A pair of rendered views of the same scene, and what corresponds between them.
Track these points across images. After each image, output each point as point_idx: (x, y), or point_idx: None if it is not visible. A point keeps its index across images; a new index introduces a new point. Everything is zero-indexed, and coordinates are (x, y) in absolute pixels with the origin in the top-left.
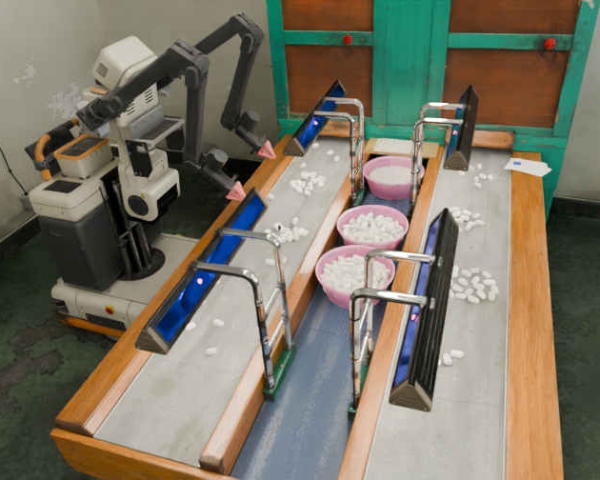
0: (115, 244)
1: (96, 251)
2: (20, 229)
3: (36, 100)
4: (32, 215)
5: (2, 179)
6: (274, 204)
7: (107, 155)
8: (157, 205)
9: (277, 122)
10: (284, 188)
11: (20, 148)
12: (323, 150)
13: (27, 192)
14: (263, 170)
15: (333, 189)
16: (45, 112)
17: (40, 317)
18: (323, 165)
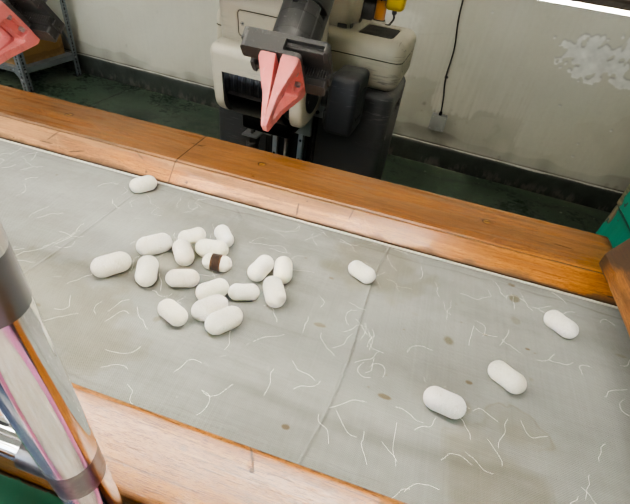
0: (247, 129)
1: (229, 115)
2: (407, 140)
3: (553, 23)
4: (431, 141)
5: (431, 78)
6: (103, 195)
7: (334, 9)
8: (224, 83)
9: (628, 187)
10: (205, 220)
11: (479, 63)
12: (531, 357)
13: (441, 113)
14: (313, 173)
15: (121, 367)
16: (550, 48)
17: None
18: (381, 344)
